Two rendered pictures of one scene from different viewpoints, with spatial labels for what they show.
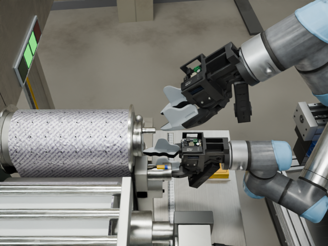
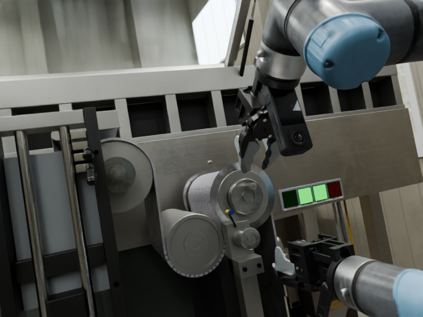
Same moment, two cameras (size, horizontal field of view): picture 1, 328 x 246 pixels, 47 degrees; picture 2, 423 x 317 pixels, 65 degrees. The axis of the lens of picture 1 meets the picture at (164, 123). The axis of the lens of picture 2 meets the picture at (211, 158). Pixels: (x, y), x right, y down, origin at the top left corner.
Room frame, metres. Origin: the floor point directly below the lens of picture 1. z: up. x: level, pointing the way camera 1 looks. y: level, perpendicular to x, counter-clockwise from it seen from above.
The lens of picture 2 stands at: (0.23, -0.59, 1.30)
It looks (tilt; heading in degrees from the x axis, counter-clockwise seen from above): 3 degrees up; 72
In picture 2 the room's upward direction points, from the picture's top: 10 degrees counter-clockwise
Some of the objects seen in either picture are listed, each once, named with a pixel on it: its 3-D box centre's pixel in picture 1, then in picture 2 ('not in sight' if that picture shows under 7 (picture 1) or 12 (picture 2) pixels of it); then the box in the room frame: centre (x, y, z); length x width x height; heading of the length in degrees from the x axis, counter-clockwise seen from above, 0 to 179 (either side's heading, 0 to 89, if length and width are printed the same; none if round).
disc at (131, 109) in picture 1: (132, 138); (243, 196); (0.50, 0.07, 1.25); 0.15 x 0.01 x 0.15; 0
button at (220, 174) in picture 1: (216, 167); not in sight; (0.66, -0.16, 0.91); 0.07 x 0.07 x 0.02; 0
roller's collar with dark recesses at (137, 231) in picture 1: (132, 232); (116, 175); (0.25, 0.05, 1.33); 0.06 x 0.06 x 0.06; 0
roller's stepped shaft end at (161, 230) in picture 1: (172, 232); (118, 173); (0.25, -0.01, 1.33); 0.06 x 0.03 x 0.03; 90
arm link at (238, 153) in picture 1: (235, 156); (359, 283); (0.56, -0.18, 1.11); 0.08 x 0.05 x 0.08; 0
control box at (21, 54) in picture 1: (29, 49); (312, 194); (0.89, 0.40, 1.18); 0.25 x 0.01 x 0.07; 0
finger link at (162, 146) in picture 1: (161, 146); not in sight; (0.58, 0.01, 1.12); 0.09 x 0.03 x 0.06; 81
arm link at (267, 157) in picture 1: (266, 156); (408, 302); (0.56, -0.26, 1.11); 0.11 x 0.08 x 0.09; 90
